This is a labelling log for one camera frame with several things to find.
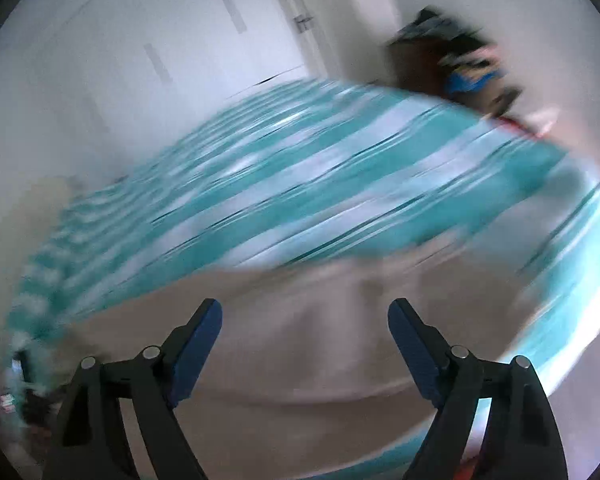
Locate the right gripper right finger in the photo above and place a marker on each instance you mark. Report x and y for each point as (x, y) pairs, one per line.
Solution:
(521, 440)

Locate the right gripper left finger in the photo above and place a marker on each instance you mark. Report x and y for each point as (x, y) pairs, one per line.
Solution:
(90, 441)

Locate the beige pants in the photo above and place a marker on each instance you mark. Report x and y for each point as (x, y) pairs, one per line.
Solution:
(305, 378)

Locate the dark nightstand with clutter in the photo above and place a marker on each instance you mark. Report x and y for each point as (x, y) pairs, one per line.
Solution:
(439, 55)

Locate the teal plaid bedspread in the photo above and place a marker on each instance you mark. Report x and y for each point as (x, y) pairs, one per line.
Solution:
(313, 171)

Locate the white wardrobe doors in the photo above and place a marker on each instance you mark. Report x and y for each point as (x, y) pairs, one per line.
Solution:
(119, 79)

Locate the white room door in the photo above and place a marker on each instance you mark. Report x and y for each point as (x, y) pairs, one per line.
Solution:
(345, 39)

